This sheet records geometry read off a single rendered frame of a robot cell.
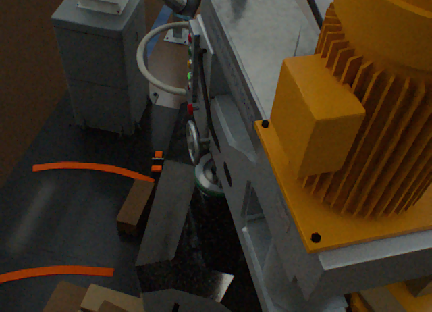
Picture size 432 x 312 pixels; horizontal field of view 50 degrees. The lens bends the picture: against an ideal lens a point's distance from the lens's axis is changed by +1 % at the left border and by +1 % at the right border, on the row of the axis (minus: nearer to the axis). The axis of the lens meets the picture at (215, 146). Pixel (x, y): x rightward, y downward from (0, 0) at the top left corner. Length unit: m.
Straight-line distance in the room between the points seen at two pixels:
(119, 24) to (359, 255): 2.08
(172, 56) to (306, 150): 3.20
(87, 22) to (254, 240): 1.73
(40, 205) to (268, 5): 2.02
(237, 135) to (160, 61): 2.47
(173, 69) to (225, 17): 2.48
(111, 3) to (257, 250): 1.78
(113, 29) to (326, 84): 2.06
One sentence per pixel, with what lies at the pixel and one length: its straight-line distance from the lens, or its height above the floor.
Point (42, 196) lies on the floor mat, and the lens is 2.93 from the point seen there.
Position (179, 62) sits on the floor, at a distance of 3.70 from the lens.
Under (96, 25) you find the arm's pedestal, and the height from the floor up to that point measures 0.85.
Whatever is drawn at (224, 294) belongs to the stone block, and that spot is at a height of 0.78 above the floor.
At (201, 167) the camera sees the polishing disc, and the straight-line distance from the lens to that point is 1.90.
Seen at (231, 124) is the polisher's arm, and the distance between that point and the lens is 1.31.
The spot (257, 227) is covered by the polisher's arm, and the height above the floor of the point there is 1.25.
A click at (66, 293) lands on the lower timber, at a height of 0.15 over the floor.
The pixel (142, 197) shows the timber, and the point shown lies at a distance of 2.68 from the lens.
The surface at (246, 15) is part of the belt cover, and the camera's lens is 1.19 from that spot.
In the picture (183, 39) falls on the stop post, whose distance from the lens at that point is 3.92.
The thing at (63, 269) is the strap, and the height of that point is 0.02.
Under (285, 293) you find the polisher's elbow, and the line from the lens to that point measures 1.13.
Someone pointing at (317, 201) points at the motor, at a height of 1.71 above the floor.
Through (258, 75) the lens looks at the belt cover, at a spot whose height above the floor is 1.69.
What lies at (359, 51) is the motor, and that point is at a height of 2.00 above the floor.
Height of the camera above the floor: 2.35
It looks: 49 degrees down
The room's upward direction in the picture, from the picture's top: 6 degrees clockwise
